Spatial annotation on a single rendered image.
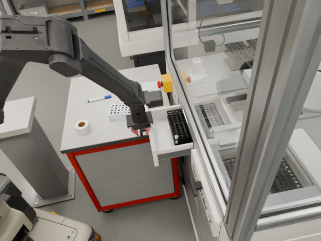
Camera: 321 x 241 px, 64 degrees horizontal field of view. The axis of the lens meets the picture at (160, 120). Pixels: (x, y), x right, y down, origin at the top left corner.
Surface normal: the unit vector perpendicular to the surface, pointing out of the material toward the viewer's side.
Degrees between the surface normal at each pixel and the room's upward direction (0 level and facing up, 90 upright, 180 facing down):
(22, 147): 90
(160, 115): 90
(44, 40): 35
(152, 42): 90
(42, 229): 0
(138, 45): 90
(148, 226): 0
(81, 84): 0
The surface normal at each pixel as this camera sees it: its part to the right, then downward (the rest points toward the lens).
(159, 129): -0.09, -0.71
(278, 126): 0.16, 0.68
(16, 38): 0.30, -0.30
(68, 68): 0.18, 0.95
